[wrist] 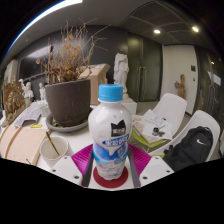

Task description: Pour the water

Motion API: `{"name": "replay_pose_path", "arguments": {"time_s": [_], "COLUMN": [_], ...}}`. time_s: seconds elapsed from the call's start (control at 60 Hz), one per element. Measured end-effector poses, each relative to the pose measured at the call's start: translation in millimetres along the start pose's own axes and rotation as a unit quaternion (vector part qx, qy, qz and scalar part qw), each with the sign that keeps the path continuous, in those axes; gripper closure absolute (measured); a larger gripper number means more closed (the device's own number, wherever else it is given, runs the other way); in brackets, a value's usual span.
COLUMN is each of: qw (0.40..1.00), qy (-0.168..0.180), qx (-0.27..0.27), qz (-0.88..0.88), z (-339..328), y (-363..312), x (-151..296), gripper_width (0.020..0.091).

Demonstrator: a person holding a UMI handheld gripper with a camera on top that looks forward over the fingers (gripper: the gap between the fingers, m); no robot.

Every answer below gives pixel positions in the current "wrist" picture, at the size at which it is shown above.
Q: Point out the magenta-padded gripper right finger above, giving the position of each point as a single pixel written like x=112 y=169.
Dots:
x=156 y=170

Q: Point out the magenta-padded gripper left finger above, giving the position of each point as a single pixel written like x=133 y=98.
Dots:
x=65 y=170

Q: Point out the white blue-capped drink bottle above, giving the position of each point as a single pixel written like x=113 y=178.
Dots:
x=110 y=133

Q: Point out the white mug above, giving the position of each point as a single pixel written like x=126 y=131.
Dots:
x=50 y=160

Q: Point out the wooden stirring stick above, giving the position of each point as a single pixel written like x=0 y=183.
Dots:
x=52 y=143

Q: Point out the green seat cushion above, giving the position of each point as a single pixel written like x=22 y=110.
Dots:
x=138 y=140

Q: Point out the black backpack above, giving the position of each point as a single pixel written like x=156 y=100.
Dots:
x=188 y=150

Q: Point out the grey plant saucer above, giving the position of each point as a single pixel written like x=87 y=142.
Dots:
x=66 y=128

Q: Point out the stack of books and papers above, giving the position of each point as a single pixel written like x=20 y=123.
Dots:
x=146 y=128

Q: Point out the flat round red coaster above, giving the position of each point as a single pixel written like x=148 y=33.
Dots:
x=110 y=184

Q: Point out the small yellow strip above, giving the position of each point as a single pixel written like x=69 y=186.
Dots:
x=36 y=126

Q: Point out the white chair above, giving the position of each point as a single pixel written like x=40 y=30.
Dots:
x=173 y=106
x=203 y=120

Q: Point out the dried plant in grey pot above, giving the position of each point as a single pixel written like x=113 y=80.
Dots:
x=68 y=103

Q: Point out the small white figurine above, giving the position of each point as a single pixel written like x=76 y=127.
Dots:
x=42 y=91

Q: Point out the brown carved relief sculpture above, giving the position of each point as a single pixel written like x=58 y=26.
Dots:
x=13 y=101

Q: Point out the wooden figure sculpture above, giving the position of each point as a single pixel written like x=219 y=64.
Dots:
x=180 y=87

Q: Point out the white bust sculpture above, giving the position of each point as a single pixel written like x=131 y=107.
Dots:
x=27 y=90

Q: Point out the cardboard box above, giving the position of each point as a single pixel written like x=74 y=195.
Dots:
x=98 y=80

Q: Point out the white draped figure statue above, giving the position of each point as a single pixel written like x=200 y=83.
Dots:
x=121 y=71

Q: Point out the white cabinet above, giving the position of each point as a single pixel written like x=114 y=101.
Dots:
x=10 y=71

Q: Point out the round ceiling spotlight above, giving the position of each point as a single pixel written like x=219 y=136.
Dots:
x=157 y=31
x=195 y=29

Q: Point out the long ceiling light strip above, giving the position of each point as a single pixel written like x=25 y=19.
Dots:
x=40 y=16

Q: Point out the light wooden frame panel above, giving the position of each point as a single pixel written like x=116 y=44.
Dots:
x=20 y=143

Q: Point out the white statue pedestal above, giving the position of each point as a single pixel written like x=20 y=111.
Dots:
x=130 y=106

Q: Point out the dark wall screen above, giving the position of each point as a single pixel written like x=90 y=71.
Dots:
x=30 y=65

